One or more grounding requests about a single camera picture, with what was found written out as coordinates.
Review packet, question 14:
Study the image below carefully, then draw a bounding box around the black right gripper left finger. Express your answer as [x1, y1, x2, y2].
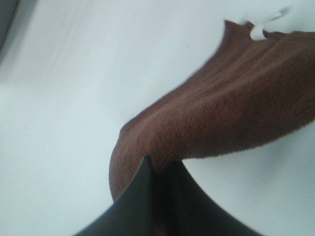
[77, 156, 155, 236]

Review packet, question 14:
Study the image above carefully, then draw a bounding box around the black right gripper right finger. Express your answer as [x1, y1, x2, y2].
[163, 162, 258, 236]

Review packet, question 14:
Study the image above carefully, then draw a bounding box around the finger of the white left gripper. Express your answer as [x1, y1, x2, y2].
[250, 6, 290, 41]

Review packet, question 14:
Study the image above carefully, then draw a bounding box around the brown towel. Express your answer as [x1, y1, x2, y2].
[109, 21, 315, 199]

